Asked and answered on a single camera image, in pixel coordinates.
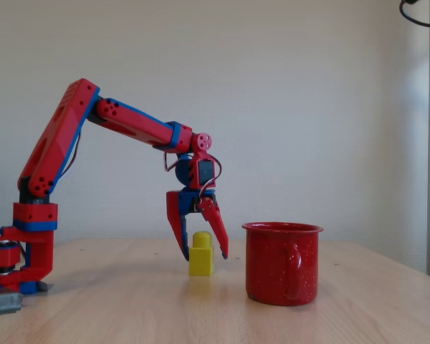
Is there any yellow toy brick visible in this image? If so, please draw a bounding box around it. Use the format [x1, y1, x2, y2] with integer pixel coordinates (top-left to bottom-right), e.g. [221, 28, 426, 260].
[188, 231, 216, 277]

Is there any red enamel mug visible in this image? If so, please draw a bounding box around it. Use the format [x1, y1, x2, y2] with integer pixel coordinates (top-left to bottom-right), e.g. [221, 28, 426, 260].
[242, 221, 325, 307]

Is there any grey metal table clamp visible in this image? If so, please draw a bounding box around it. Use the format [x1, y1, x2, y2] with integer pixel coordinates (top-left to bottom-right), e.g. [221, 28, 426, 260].
[0, 292, 24, 317]

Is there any wrist servo cable loop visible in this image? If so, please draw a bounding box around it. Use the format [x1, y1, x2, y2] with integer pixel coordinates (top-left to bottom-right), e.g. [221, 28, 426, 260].
[163, 152, 224, 199]

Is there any upper arm servo cable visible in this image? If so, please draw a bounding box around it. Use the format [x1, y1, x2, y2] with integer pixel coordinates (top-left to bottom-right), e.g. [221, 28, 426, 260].
[59, 123, 84, 178]

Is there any black hanging cable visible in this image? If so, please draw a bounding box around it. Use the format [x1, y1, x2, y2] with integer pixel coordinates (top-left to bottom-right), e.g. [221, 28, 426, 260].
[399, 0, 430, 30]

